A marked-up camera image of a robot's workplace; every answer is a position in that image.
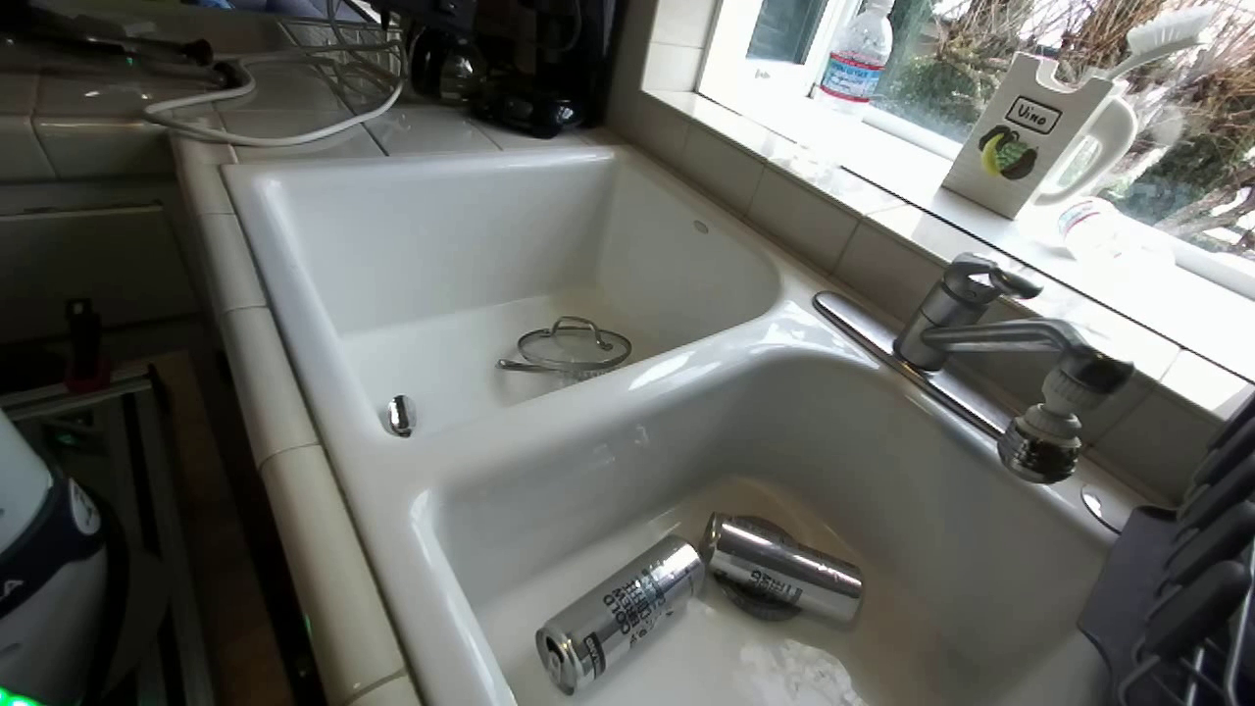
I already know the shiny silver metal cup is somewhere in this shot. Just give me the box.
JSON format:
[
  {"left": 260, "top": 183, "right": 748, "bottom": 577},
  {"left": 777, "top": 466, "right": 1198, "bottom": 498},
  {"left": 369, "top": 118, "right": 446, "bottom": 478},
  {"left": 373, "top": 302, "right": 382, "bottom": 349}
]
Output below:
[{"left": 702, "top": 509, "right": 872, "bottom": 626}]

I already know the chrome sink faucet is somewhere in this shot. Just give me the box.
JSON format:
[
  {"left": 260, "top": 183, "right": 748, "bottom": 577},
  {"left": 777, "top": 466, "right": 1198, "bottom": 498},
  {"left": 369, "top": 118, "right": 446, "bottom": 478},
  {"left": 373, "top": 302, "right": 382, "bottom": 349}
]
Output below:
[{"left": 807, "top": 251, "right": 1097, "bottom": 444}]

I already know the black dish rack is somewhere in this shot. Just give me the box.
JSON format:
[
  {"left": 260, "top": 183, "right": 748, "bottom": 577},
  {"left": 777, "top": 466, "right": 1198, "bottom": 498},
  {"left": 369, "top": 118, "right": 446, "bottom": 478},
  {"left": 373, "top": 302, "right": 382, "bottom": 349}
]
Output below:
[{"left": 1074, "top": 388, "right": 1255, "bottom": 706}]

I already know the white and black appliance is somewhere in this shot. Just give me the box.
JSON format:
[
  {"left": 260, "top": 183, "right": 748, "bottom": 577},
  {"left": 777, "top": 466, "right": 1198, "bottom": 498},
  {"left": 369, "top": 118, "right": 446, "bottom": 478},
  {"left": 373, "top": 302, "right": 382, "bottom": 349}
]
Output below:
[{"left": 0, "top": 413, "right": 114, "bottom": 706}]

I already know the black coffee maker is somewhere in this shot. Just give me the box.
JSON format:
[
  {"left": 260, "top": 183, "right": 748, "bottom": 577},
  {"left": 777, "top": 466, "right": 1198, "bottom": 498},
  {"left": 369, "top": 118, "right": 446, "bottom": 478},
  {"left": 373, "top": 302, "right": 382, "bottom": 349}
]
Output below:
[{"left": 455, "top": 0, "right": 619, "bottom": 139}]

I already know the metal wire rack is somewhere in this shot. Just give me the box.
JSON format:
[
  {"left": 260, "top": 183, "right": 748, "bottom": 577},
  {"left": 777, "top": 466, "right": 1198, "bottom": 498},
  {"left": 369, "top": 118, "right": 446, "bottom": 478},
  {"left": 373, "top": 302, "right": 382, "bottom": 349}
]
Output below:
[{"left": 274, "top": 0, "right": 413, "bottom": 118}]

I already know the metal drain strainer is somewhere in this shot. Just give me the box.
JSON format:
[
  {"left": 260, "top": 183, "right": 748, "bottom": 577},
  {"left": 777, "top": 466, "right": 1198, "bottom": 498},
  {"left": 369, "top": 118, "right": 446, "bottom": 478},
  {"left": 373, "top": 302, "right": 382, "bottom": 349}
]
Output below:
[{"left": 493, "top": 312, "right": 641, "bottom": 383}]

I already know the metal cart frame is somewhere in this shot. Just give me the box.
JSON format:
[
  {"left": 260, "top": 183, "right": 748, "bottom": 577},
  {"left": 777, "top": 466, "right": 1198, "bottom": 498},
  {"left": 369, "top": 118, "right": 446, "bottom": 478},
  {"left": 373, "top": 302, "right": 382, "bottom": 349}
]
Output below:
[{"left": 0, "top": 363, "right": 221, "bottom": 706}]

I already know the white power cable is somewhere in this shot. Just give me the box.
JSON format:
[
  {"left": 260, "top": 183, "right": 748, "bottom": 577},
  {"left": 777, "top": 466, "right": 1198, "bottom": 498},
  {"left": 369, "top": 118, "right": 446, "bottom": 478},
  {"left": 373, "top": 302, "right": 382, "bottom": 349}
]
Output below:
[{"left": 128, "top": 35, "right": 421, "bottom": 151}]

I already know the white carton with lime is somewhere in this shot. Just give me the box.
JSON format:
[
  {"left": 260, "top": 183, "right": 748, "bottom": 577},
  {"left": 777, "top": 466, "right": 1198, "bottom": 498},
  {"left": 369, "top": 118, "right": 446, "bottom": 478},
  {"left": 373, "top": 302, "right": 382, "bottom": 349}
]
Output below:
[{"left": 939, "top": 48, "right": 1118, "bottom": 222}]

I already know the faucet sprayer head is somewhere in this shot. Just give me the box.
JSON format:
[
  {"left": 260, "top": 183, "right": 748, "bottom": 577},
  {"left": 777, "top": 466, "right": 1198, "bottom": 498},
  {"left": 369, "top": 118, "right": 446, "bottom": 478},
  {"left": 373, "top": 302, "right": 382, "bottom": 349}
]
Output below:
[{"left": 995, "top": 343, "right": 1136, "bottom": 487}]

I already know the silver can with print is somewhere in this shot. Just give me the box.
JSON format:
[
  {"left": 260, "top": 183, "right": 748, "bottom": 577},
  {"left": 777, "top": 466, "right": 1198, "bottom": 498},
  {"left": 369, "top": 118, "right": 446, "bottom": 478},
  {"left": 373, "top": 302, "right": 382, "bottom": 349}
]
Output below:
[{"left": 535, "top": 528, "right": 710, "bottom": 699}]

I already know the black cable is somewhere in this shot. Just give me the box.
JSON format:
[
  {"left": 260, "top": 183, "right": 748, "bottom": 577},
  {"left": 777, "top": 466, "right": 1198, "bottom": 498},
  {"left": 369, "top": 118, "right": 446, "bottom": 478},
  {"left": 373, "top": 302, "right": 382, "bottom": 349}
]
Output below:
[{"left": 0, "top": 7, "right": 257, "bottom": 99}]

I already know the white double basin sink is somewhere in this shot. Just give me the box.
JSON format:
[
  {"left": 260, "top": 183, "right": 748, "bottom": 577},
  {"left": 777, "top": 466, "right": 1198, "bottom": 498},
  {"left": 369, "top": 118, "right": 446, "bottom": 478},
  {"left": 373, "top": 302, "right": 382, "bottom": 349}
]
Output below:
[{"left": 217, "top": 138, "right": 1163, "bottom": 706}]

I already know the clear plastic spray bottle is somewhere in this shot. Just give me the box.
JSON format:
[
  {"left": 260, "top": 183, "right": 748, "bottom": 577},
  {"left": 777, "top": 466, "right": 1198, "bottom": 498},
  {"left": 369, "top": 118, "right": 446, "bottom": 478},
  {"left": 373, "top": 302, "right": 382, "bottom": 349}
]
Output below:
[{"left": 816, "top": 0, "right": 900, "bottom": 108}]

